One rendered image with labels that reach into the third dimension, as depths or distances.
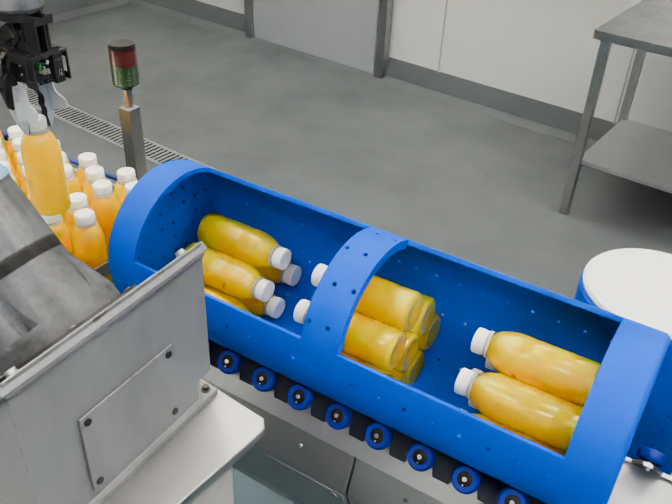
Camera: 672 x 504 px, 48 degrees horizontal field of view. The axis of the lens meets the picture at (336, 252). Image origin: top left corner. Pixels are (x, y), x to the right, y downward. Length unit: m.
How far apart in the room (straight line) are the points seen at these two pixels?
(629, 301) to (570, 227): 2.26
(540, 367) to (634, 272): 0.52
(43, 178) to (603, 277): 1.05
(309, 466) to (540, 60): 3.60
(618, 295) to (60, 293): 1.02
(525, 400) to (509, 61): 3.74
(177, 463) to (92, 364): 0.20
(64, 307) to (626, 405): 0.67
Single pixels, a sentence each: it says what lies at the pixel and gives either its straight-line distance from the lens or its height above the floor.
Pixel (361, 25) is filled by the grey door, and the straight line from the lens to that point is 5.14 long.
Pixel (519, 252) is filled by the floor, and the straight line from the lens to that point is 3.46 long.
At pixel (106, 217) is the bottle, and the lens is 1.65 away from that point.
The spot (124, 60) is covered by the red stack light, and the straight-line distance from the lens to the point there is 1.87.
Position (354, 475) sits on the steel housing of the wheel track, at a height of 0.88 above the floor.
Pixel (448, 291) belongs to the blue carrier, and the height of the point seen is 1.10.
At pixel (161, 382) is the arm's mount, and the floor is 1.25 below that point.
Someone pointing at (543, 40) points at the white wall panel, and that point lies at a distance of 4.58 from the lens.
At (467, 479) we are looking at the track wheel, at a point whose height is 0.97.
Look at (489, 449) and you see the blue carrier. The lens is 1.07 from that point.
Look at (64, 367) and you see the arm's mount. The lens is 0.77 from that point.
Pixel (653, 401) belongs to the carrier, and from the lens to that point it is 1.53.
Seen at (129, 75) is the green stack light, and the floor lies 1.19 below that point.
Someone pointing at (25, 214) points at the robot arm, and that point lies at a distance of 0.86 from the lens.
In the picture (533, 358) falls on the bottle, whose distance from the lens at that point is 1.10.
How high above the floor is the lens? 1.87
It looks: 34 degrees down
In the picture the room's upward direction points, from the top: 3 degrees clockwise
